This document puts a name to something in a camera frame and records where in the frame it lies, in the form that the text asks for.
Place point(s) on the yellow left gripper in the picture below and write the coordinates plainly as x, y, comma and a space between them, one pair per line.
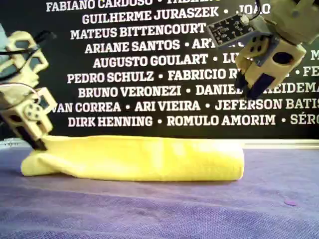
17, 107

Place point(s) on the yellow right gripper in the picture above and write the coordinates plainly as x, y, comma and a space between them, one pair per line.
294, 53

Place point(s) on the yellow microfibre cloth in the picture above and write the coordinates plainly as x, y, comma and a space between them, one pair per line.
137, 159

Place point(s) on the yellow lattice left robot arm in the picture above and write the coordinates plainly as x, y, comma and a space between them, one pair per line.
31, 77

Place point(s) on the black banner with white names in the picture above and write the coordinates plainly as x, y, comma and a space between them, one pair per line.
174, 133

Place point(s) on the small pink dot sticker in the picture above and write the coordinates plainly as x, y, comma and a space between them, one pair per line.
290, 203

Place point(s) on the purple table cover sheet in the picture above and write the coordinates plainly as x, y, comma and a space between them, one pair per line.
149, 211

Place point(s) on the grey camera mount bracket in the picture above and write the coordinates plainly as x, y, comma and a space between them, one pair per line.
260, 26

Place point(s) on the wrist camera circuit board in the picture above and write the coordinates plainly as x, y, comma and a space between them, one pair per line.
226, 30

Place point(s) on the aluminium table frame rail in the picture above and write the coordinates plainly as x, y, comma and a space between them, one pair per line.
279, 143

